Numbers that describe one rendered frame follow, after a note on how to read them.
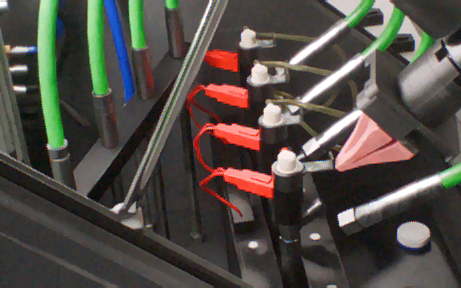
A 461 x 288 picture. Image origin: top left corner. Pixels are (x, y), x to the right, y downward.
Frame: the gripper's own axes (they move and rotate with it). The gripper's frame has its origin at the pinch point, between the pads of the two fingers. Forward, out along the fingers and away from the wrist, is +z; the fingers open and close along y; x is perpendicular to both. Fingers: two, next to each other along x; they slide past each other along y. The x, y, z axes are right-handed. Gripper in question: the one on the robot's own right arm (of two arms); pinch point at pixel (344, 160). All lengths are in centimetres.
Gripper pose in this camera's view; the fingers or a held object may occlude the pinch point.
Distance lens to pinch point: 90.1
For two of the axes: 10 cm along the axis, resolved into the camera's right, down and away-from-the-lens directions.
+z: -6.3, 5.7, 5.2
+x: -1.2, 5.8, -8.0
